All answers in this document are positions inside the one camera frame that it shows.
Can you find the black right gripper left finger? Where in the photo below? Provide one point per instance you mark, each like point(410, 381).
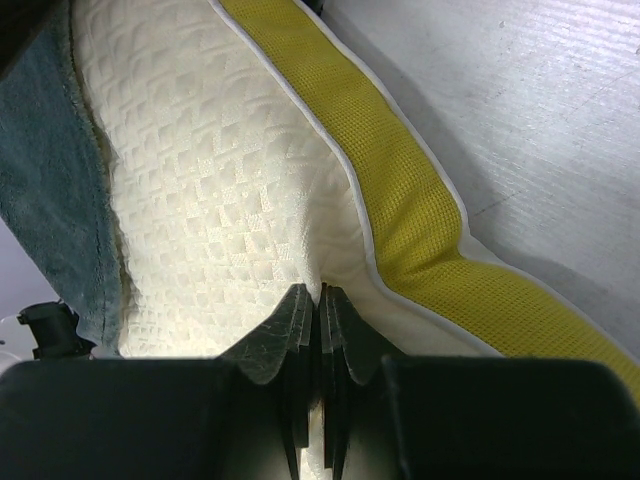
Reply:
point(241, 415)

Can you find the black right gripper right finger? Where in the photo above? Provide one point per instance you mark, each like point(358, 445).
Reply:
point(389, 415)

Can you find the grey zebra pillowcase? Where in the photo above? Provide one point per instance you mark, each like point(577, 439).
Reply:
point(54, 197)

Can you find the cream quilted pillow yellow trim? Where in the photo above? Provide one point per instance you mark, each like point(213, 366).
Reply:
point(247, 150)

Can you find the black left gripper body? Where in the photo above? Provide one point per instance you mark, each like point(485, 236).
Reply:
point(54, 328)

